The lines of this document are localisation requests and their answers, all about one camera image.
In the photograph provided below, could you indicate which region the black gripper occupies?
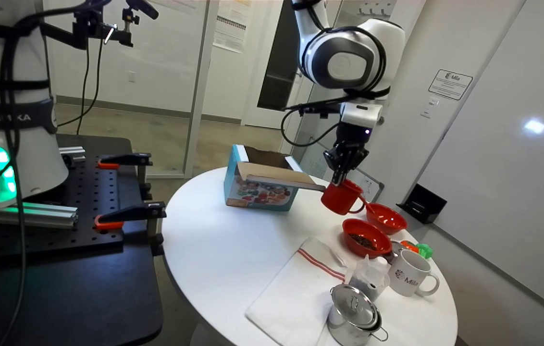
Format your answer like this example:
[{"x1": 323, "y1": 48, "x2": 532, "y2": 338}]
[{"x1": 325, "y1": 123, "x2": 371, "y2": 184}]

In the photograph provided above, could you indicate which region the red cup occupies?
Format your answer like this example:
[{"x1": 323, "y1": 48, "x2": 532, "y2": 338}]
[{"x1": 321, "y1": 178, "x2": 367, "y2": 215}]

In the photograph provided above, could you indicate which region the blue cardboard box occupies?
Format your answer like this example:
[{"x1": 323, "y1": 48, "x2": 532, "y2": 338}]
[{"x1": 223, "y1": 144, "x2": 323, "y2": 211}]

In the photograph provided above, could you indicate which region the black perforated robot base table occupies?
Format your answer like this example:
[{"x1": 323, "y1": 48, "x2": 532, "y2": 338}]
[{"x1": 0, "y1": 132, "x2": 165, "y2": 346}]

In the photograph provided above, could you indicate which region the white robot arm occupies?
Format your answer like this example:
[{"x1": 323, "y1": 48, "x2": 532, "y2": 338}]
[{"x1": 0, "y1": 0, "x2": 405, "y2": 207}]

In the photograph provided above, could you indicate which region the black box on floor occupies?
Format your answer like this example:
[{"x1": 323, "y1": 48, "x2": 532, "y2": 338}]
[{"x1": 400, "y1": 184, "x2": 446, "y2": 224}]

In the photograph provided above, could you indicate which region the small whiteboard on floor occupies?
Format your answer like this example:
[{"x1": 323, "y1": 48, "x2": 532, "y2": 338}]
[{"x1": 353, "y1": 169, "x2": 384, "y2": 201}]

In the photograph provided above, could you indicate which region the red bowl with dark contents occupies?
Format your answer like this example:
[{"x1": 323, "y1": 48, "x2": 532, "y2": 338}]
[{"x1": 342, "y1": 219, "x2": 392, "y2": 257}]

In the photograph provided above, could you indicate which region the green and orange toy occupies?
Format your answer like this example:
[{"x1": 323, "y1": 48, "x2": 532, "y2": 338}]
[{"x1": 400, "y1": 240, "x2": 434, "y2": 259}]

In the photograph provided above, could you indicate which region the clear glass jar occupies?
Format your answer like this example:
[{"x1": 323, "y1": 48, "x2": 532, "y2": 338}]
[{"x1": 350, "y1": 257, "x2": 388, "y2": 299}]

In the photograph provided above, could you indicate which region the white mug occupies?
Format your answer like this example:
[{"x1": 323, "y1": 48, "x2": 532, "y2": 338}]
[{"x1": 388, "y1": 249, "x2": 440, "y2": 296}]

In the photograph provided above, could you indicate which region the white cloth with red stripes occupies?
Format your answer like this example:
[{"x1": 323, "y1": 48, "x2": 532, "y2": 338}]
[{"x1": 246, "y1": 238, "x2": 352, "y2": 346}]

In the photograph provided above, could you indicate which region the small steel pot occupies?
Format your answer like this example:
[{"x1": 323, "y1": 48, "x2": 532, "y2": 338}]
[{"x1": 325, "y1": 284, "x2": 388, "y2": 346}]

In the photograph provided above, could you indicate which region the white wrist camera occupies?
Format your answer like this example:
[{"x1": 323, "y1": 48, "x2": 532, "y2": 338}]
[{"x1": 340, "y1": 101, "x2": 382, "y2": 126}]

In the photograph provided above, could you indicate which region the red bowl with handle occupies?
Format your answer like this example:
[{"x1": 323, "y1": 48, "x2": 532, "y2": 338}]
[{"x1": 365, "y1": 203, "x2": 407, "y2": 234}]

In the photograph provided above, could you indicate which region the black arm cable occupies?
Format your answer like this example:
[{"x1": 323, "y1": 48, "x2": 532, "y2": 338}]
[{"x1": 278, "y1": 94, "x2": 350, "y2": 150}]

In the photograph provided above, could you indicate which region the paper sign on wall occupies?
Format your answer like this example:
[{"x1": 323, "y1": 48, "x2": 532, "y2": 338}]
[{"x1": 428, "y1": 69, "x2": 473, "y2": 100}]

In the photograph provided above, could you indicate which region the orange handled clamp rear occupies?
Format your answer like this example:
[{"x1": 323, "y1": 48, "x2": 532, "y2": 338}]
[{"x1": 96, "y1": 151, "x2": 152, "y2": 200}]

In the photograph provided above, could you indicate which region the orange handled clamp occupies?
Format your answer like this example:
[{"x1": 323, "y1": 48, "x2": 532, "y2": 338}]
[
  {"x1": 92, "y1": 201, "x2": 167, "y2": 255},
  {"x1": 96, "y1": 151, "x2": 152, "y2": 200}
]

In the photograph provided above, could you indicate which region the orange handled clamp front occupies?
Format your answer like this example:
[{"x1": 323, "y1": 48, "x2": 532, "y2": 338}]
[{"x1": 92, "y1": 201, "x2": 167, "y2": 255}]

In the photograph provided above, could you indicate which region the black camera on mount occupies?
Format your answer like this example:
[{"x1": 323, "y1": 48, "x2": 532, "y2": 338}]
[{"x1": 69, "y1": 0, "x2": 161, "y2": 50}]

